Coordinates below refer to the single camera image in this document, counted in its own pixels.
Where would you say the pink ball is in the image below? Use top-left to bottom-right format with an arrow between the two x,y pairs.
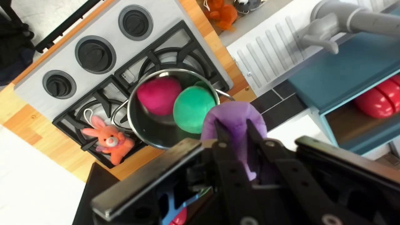
137,78 -> 182,117

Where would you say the orange plush toy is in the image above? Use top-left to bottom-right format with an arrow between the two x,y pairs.
204,0 -> 238,32

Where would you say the teal shelf box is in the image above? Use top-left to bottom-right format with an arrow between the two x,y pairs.
289,34 -> 400,156

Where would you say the purple plush toy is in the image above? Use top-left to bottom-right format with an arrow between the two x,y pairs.
200,102 -> 268,181

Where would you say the steel pot on stove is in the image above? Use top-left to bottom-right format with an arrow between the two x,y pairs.
112,69 -> 230,149

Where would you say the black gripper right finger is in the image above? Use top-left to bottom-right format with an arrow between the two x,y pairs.
295,137 -> 400,187

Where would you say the red toy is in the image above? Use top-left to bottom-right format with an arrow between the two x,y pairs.
354,76 -> 400,119

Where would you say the toy stove top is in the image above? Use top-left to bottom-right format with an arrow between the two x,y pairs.
54,22 -> 230,168

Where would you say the orange plush bunny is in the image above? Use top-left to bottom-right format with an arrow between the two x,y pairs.
82,117 -> 135,166

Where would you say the grey toy faucet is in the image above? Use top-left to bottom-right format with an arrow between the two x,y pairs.
298,0 -> 400,54

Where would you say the grey stove knob panel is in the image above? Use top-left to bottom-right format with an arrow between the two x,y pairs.
15,0 -> 184,121

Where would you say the green ball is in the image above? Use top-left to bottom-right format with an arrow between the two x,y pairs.
173,83 -> 217,134

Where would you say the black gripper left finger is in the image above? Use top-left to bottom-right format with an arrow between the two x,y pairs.
92,139 -> 203,222

